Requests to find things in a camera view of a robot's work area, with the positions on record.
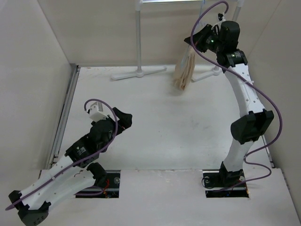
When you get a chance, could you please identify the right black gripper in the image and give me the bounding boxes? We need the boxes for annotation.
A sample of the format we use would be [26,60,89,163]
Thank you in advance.
[185,24,224,54]

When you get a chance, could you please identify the beige trousers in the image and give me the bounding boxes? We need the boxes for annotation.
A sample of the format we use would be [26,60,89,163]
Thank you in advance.
[173,46,196,91]

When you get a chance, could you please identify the blue wire hanger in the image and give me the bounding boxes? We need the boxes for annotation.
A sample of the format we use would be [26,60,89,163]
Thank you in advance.
[180,0,206,69]

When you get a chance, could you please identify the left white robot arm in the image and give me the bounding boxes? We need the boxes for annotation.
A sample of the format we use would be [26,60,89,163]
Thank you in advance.
[8,106,133,226]

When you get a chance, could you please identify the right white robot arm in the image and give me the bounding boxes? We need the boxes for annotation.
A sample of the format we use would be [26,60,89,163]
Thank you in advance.
[184,21,274,188]

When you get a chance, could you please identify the white clothes rack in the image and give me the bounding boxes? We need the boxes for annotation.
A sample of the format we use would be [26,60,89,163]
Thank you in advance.
[110,0,246,82]

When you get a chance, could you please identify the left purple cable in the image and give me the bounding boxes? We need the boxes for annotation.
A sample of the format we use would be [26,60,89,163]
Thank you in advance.
[4,98,118,210]

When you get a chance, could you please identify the purple cable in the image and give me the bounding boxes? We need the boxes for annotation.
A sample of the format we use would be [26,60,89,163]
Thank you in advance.
[4,98,118,210]
[190,0,284,191]

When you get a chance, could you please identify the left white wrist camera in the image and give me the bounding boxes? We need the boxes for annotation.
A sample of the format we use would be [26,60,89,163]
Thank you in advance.
[88,101,109,122]

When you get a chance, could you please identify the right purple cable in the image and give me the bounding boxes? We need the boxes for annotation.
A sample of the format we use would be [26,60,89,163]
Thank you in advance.
[190,0,284,191]

